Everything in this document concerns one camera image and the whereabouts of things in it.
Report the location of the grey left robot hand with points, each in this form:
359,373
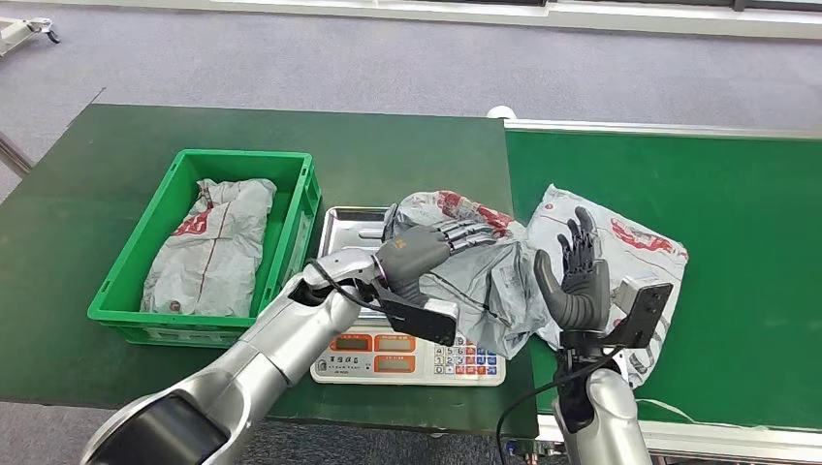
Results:
414,253

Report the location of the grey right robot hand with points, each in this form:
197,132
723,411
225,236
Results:
584,295

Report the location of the small grey mailer package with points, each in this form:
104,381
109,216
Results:
488,289

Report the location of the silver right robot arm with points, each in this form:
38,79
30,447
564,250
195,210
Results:
607,417

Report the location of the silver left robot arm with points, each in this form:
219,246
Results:
270,353

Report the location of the large grey mailer package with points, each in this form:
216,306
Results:
642,257

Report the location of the green conveyor belt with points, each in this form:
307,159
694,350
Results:
738,192

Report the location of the grey package with red seam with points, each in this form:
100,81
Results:
208,257

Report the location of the electronic scale with steel tray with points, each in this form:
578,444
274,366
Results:
385,369

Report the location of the green plastic crate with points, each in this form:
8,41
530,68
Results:
138,257

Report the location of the grey metal bar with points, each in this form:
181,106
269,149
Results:
13,154

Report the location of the white wheeled cart base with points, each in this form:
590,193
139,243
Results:
19,31

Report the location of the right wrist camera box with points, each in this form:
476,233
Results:
645,311

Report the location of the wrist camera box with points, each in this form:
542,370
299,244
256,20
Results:
424,321
645,311

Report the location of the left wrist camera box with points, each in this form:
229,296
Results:
424,321

